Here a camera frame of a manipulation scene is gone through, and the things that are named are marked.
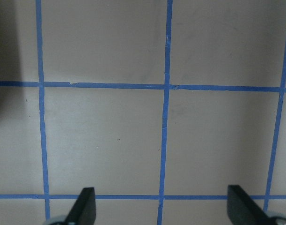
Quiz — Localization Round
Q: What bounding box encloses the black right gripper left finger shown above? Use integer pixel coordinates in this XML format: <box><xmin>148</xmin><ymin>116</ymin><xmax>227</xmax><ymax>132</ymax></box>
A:
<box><xmin>63</xmin><ymin>187</ymin><xmax>96</xmax><ymax>225</ymax></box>

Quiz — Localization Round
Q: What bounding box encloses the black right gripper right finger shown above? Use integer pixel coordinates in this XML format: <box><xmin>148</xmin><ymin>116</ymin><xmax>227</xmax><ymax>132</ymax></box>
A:
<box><xmin>227</xmin><ymin>185</ymin><xmax>276</xmax><ymax>225</ymax></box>

